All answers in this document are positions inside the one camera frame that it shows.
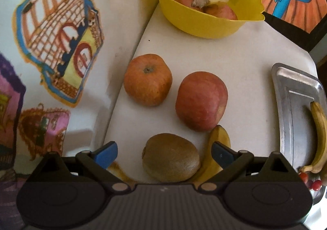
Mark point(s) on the colourful houses drawing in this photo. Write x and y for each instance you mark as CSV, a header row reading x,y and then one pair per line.
x,y
58,28

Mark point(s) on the red cherry tomato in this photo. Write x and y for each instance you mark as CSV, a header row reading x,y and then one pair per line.
x,y
303,177
316,185

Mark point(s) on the plain brown kiwi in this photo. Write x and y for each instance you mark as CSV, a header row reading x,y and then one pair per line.
x,y
170,158

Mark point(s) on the straight yellow banana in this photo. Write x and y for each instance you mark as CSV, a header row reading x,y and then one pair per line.
x,y
221,135

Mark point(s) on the rectangular metal tray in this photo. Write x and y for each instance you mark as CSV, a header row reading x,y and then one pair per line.
x,y
291,117

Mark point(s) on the deep red apple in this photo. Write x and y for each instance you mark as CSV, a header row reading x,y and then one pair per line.
x,y
201,100

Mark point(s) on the yellowish red apple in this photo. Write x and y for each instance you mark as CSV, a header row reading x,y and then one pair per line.
x,y
147,82

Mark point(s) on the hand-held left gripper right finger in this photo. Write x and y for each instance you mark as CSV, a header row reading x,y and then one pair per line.
x,y
223,154

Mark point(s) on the pale ginger piece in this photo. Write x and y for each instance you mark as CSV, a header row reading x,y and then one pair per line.
x,y
200,1

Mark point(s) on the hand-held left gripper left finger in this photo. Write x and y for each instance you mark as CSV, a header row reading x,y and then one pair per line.
x,y
106,154

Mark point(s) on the curved yellow banana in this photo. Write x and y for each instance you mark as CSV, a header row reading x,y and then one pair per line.
x,y
319,130

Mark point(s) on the yellow scalloped plastic bowl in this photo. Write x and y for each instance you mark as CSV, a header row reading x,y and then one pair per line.
x,y
204,28

